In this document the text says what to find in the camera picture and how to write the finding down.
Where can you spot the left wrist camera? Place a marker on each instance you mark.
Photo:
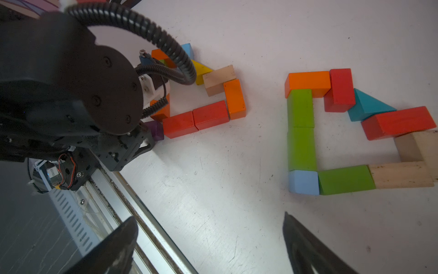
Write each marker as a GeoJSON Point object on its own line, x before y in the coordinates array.
{"type": "Point", "coordinates": [152, 84]}

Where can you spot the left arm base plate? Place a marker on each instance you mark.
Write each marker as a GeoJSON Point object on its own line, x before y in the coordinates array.
{"type": "Point", "coordinates": [68, 171]}

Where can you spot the green block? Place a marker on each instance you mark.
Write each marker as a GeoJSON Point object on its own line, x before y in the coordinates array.
{"type": "Point", "coordinates": [301, 149]}
{"type": "Point", "coordinates": [300, 111]}
{"type": "Point", "coordinates": [345, 180]}

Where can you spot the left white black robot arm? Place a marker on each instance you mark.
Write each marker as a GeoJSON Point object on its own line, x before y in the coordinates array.
{"type": "Point", "coordinates": [59, 89]}

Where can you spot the red block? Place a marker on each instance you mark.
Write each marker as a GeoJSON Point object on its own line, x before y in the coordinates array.
{"type": "Point", "coordinates": [398, 123]}
{"type": "Point", "coordinates": [211, 115]}
{"type": "Point", "coordinates": [341, 97]}
{"type": "Point", "coordinates": [179, 125]}

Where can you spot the yellow triangle block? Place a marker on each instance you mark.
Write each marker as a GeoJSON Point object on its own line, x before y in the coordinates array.
{"type": "Point", "coordinates": [200, 71]}

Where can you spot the orange block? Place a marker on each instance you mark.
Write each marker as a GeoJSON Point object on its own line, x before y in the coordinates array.
{"type": "Point", "coordinates": [235, 99]}
{"type": "Point", "coordinates": [318, 82]}
{"type": "Point", "coordinates": [163, 58]}
{"type": "Point", "coordinates": [164, 113]}

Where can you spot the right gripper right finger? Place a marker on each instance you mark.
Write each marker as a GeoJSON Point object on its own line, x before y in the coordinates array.
{"type": "Point", "coordinates": [307, 254]}

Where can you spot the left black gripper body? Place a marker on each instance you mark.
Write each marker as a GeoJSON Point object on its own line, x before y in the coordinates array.
{"type": "Point", "coordinates": [116, 151]}

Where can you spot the light blue long block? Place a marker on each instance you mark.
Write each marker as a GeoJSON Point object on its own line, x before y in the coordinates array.
{"type": "Point", "coordinates": [189, 51]}

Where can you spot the teal triangle block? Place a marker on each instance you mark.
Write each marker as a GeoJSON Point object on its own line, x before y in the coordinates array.
{"type": "Point", "coordinates": [367, 106]}

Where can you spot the light blue cube block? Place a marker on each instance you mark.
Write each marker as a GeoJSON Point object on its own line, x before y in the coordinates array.
{"type": "Point", "coordinates": [304, 182]}

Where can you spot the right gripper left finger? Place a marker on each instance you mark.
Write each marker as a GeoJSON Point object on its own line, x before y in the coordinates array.
{"type": "Point", "coordinates": [114, 255]}

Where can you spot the natural wood block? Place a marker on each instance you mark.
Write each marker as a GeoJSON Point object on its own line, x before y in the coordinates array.
{"type": "Point", "coordinates": [214, 80]}
{"type": "Point", "coordinates": [420, 146]}
{"type": "Point", "coordinates": [401, 175]}

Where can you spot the purple cube block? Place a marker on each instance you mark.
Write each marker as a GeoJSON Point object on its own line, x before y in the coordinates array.
{"type": "Point", "coordinates": [156, 129]}

